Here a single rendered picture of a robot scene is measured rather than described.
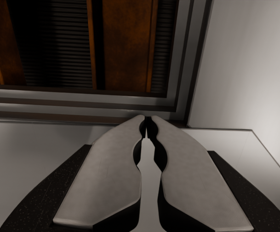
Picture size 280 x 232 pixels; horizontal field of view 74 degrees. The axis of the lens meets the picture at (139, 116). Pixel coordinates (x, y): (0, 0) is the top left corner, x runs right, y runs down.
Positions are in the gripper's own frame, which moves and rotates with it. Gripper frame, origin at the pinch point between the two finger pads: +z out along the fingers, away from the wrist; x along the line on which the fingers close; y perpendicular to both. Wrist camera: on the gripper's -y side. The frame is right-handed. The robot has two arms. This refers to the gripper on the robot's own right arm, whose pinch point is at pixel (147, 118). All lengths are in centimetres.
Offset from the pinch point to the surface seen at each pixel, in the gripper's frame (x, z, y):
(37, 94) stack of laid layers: -8.9, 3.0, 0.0
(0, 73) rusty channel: -19.1, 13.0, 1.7
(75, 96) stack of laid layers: -5.8, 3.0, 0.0
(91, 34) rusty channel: -6.7, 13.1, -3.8
